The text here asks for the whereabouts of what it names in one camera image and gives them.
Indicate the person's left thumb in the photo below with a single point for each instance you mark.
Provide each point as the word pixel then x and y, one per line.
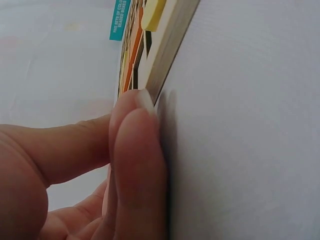
pixel 72 147

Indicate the person's left hand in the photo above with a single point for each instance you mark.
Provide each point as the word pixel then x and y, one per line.
pixel 140 175

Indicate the person's left fingers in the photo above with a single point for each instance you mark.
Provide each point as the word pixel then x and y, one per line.
pixel 140 170

